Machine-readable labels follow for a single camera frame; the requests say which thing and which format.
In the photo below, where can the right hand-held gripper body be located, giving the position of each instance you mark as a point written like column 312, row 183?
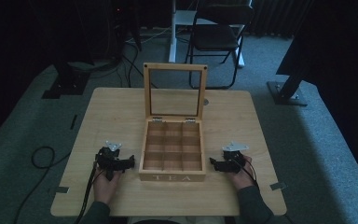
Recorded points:
column 233, row 157

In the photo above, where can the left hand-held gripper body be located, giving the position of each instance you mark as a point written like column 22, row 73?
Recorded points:
column 107, row 158

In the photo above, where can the wooden tea box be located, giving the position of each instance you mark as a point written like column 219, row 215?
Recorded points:
column 155, row 178

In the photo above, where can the person's right hand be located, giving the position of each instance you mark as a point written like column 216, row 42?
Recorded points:
column 241, row 179

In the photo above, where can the person's left hand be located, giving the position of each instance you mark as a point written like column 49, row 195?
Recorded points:
column 105, row 188

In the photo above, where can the black strip on floor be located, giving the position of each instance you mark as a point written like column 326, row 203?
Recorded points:
column 73, row 122

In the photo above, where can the grey tape piece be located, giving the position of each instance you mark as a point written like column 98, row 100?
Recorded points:
column 278, row 186
column 61, row 189

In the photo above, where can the small grey round piece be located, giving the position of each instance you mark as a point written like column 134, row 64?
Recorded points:
column 205, row 101

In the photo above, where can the black folding chair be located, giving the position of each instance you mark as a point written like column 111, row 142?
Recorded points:
column 216, row 37
column 175, row 34

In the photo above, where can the dark curtain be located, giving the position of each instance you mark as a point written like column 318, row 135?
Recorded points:
column 338, row 46

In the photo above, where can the black stand with base plate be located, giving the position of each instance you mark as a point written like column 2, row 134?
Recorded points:
column 287, row 93
column 66, row 82

